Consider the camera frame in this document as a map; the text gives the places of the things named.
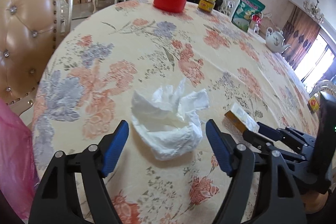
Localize small orange white box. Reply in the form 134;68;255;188
225;102;260;133

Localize white tissue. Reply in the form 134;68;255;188
131;79;210;161

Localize pink plastic trash bag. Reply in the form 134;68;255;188
1;101;39;221

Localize person's right hand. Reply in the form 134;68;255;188
301;190;329;214

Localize white porcelain teapot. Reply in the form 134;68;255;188
265;27;290;53

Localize brown curtain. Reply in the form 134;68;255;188
282;6;321;70

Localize chandelier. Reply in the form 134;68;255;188
303;0;324;24

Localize green snack bag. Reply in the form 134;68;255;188
231;0;265;32

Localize yellow lid sauce jar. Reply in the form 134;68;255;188
198;0;216;13

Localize floral tablecloth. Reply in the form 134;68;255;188
33;0;318;223

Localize tufted beige dining chair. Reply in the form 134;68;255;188
1;0;73;115

